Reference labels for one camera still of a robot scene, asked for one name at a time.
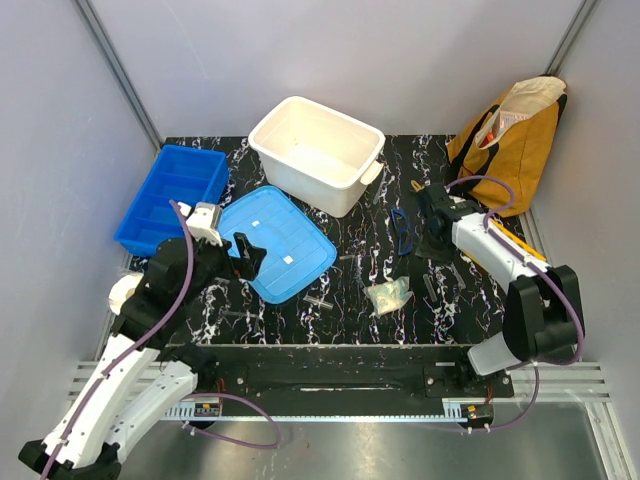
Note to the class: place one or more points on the box inside tote bag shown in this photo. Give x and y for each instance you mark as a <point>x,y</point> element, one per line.
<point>505,120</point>

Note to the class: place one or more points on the blue safety glasses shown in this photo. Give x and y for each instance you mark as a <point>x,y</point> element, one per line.
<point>404,231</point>

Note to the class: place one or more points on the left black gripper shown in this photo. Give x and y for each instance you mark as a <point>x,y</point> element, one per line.
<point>250,255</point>

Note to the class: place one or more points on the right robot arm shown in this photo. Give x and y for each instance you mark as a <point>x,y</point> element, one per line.
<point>543,312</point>

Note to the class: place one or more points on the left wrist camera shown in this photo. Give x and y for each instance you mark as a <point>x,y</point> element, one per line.
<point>202,221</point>

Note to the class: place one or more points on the light blue plastic lid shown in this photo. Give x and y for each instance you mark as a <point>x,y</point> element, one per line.
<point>298,252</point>

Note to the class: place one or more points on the white tape roll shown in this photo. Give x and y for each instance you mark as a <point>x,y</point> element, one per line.
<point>122,290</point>

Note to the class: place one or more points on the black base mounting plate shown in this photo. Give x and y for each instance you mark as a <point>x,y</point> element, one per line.
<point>339,381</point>

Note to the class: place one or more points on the blue divided organizer tray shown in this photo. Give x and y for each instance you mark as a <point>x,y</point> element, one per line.
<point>180,174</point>

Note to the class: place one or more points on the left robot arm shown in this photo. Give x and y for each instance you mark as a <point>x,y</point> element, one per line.
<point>136,380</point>

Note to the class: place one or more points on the yellow test tube rack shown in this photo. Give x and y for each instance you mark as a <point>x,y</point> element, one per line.
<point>491,242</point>

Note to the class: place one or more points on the yellow canvas tote bag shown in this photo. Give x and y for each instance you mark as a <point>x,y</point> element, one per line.
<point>514,163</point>

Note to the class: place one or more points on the packet of gloves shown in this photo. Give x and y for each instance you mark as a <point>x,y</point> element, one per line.
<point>389,296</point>

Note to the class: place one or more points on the white plastic tub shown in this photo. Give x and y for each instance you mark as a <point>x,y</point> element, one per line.
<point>317,154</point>

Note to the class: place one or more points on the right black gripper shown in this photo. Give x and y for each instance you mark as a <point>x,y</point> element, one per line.
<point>424,250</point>

